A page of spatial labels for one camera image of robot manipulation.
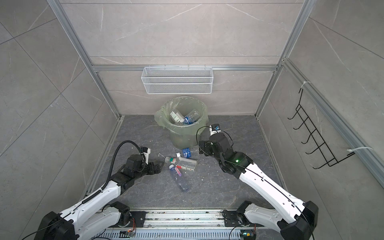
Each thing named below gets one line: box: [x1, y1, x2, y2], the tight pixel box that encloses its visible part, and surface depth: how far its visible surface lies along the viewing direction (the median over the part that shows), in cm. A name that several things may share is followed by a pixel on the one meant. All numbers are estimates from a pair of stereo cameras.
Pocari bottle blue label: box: [183, 109, 201, 125], surface depth 95 cm
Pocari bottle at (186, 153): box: [176, 147, 192, 158], surface depth 94 cm
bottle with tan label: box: [170, 110, 181, 123], surface depth 92 cm
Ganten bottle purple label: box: [168, 164, 190, 193], surface depth 86 cm
